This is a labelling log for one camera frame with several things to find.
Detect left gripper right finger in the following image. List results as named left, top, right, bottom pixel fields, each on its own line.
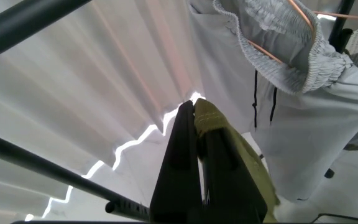
left=197, top=127, right=269, bottom=223

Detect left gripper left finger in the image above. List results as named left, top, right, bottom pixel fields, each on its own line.
left=149, top=100, right=203, bottom=223

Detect green garment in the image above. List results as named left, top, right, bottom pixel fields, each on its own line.
left=193, top=98, right=281, bottom=223

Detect pale grey shorts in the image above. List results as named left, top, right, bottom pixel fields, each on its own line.
left=186, top=0, right=358, bottom=203

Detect black clothes rack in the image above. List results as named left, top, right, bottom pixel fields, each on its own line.
left=0, top=0, right=356, bottom=222

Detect white curtain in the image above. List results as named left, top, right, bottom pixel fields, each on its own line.
left=0, top=0, right=254, bottom=223

